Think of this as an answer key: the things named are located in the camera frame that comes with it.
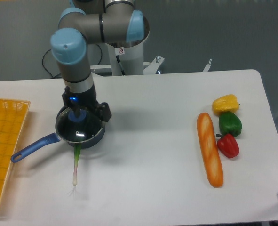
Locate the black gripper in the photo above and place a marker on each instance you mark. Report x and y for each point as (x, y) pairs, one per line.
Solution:
(86, 100)

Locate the glass lid with blue knob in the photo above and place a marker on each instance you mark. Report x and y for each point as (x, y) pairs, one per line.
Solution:
(95, 127)

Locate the dark pot with blue handle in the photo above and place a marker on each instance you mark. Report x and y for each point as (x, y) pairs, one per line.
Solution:
(46, 140)

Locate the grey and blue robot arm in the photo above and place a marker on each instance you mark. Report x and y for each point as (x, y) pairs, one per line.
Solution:
(91, 22)

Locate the green spring onion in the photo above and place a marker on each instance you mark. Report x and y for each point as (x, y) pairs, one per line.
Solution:
(77, 162)

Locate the yellow woven basket tray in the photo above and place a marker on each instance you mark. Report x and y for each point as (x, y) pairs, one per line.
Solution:
(12, 117)

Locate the yellow bell pepper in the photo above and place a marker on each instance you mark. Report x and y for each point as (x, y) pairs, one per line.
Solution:
(227, 103)

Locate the orange baguette loaf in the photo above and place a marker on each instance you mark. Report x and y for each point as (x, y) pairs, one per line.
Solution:
(209, 150)

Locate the green bell pepper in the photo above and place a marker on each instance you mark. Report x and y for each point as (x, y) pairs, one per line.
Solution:
(229, 123)

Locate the red bell pepper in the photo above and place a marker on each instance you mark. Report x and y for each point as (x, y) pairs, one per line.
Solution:
(228, 145)

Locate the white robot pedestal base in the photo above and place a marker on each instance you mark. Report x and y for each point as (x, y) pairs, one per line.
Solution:
(168, 47)

